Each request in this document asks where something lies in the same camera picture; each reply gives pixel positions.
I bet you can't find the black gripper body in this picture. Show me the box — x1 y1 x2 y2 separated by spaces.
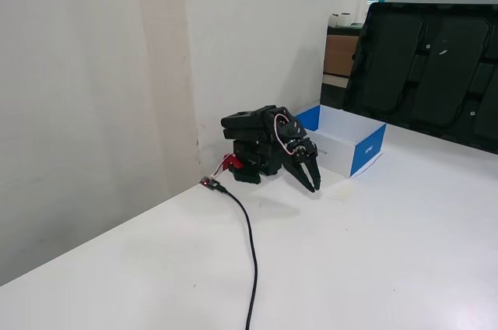
285 136 318 169

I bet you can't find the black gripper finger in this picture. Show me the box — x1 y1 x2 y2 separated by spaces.
304 157 322 192
282 160 317 195

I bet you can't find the blue and white cardboard box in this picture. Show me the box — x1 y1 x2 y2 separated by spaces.
294 104 388 179

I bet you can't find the brown cardboard box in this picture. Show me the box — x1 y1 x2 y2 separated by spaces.
323 33 359 78

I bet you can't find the white paper sheet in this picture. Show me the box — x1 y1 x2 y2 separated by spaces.
349 151 387 180

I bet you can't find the red table clamp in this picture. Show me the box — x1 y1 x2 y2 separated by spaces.
221 153 245 172

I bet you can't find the small controller board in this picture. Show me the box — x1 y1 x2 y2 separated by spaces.
198 176 221 191

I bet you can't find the black plastic tray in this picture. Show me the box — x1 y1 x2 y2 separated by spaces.
342 2 498 154

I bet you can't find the white red servo wire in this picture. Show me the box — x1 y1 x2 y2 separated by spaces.
271 113 296 156

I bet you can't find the black power cable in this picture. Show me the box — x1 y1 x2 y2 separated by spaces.
215 183 260 330

